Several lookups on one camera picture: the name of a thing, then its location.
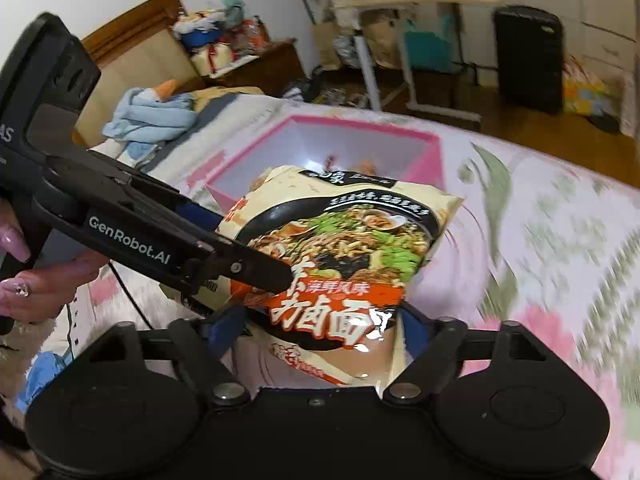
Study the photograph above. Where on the pile of nightstand clutter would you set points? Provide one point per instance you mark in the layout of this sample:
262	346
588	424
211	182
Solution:
225	35

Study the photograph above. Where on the brown paper bag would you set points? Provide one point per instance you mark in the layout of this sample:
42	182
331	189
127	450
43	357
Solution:
380	40

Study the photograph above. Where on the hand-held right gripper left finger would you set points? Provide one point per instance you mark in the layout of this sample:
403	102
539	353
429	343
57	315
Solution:
225	332

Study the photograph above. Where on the pink cardboard box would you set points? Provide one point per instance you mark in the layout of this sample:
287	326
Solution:
350	142

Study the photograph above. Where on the colourful cardboard box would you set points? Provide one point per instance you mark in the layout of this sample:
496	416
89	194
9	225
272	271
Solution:
592	92

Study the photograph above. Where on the instant noodle packet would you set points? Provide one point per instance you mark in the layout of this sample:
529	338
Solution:
350	240

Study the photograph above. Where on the teal bag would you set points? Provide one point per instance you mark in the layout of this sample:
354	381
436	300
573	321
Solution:
427	45

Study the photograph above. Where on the person's left hand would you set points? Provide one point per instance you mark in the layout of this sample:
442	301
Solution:
47	282

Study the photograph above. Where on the black suitcase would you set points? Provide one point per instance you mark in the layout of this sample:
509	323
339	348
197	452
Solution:
530	60

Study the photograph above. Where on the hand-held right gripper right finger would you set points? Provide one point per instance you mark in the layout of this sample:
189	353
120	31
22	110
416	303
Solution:
411	332

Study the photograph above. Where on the grey plastic bag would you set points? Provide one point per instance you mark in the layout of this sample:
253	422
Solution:
347	50

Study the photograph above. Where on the wooden nightstand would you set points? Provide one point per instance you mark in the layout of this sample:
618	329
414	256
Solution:
270	70

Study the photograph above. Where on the floral bed sheet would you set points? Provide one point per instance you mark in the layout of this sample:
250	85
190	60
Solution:
550	260

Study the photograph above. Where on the wooden padded headboard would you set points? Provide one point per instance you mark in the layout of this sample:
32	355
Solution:
130	60

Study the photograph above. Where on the light blue cloth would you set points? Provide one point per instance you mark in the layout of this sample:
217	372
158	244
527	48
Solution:
145	120

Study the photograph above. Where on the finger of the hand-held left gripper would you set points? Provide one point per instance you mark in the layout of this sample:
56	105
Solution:
250	267
205	213

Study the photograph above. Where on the beige blanket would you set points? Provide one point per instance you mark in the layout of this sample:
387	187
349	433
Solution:
225	97

